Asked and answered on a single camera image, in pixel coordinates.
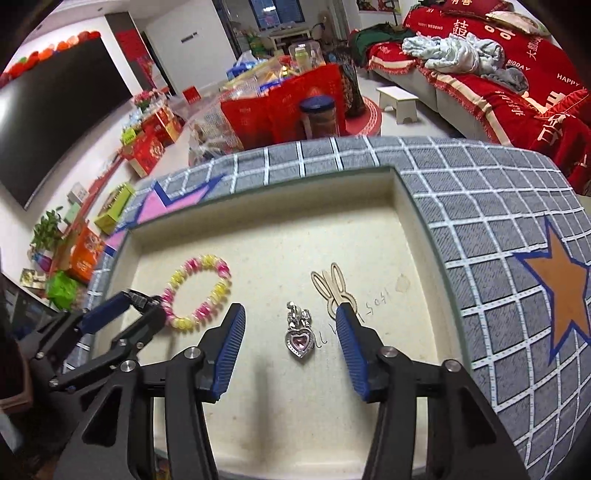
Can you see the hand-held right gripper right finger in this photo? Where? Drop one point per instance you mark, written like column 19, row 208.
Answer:
column 351, row 346

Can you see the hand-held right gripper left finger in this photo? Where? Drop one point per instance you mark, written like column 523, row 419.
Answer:
column 228, row 341

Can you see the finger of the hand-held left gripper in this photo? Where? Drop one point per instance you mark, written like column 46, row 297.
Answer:
column 104, row 314
column 138, row 330

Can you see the beige felt tray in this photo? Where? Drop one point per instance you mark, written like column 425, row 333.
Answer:
column 277, row 240

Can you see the bright green bag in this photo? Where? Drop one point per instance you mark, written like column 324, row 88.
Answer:
column 62, row 288

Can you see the wooden rabbit clip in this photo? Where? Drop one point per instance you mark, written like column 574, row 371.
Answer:
column 335, row 299

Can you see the silver heart pendant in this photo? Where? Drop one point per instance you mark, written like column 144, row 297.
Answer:
column 299, row 344

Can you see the orange printed box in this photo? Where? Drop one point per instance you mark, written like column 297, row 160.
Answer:
column 85, row 254

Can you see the dark flat screen device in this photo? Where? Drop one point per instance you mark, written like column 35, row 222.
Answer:
column 23, row 300

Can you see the green potted plant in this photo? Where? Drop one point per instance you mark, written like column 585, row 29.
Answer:
column 46, row 230

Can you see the yellow green box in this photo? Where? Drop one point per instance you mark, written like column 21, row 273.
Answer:
column 113, row 212

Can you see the red gift box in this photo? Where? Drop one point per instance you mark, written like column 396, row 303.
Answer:
column 166, row 127
column 145, row 154

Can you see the grey checked tablecloth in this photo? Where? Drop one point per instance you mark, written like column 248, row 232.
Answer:
column 485, row 207

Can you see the black television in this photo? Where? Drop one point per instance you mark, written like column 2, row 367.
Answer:
column 46, row 129

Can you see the clear plastic snack bag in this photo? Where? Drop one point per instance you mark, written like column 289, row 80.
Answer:
column 212, row 138

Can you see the pink flower bouquet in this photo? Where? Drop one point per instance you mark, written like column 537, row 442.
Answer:
column 147, row 98

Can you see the small red gift bag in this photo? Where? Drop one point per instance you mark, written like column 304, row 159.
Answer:
column 244, row 120

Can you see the round red rug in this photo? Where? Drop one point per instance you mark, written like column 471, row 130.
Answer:
column 369, row 120

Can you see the jar with blue lid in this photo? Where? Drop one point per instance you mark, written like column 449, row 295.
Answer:
column 318, row 120

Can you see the small red card box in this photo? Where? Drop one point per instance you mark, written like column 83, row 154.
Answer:
column 191, row 96

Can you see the white wooden stool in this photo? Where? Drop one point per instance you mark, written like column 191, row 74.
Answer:
column 397, row 97

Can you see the large red gift bag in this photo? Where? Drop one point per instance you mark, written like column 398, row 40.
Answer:
column 291, row 92

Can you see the dark patterned bag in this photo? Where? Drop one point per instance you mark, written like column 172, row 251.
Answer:
column 351, row 87

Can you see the red orange pompom garland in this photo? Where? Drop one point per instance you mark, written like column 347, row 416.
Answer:
column 69, row 44

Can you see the red sofa with blankets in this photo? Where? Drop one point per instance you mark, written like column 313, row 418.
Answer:
column 508, row 106

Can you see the clear plastic jar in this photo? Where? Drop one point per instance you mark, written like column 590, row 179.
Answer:
column 304, row 55

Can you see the dark green cloth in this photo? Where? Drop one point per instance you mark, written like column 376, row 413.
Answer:
column 378, row 41

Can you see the white low cabinet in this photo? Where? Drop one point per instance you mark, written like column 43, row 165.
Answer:
column 288, row 39

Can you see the light blue blanket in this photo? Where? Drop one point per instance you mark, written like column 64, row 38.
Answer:
column 452, row 53

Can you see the red pillow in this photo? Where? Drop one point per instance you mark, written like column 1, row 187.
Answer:
column 565, row 104

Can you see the dark window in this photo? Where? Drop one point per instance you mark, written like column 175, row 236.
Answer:
column 277, row 11

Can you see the beige green cushion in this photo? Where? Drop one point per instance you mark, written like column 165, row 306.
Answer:
column 517, row 21

